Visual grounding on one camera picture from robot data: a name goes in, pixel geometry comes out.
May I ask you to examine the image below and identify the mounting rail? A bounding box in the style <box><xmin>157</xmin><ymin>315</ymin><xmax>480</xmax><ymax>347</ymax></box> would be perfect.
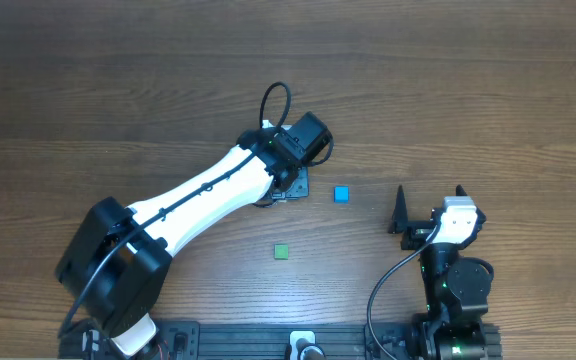
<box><xmin>59</xmin><ymin>319</ymin><xmax>502</xmax><ymax>360</ymax></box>

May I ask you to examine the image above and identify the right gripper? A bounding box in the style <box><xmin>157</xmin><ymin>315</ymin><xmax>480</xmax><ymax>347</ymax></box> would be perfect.
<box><xmin>387</xmin><ymin>184</ymin><xmax>470</xmax><ymax>252</ymax></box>

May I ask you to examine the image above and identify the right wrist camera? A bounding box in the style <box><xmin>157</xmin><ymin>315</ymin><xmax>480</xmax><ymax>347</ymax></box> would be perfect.
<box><xmin>434</xmin><ymin>195</ymin><xmax>481</xmax><ymax>247</ymax></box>

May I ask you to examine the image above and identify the black cable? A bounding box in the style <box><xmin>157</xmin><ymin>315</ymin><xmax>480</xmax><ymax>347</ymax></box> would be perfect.
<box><xmin>366</xmin><ymin>224</ymin><xmax>442</xmax><ymax>360</ymax></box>
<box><xmin>57</xmin><ymin>81</ymin><xmax>336</xmax><ymax>341</ymax></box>

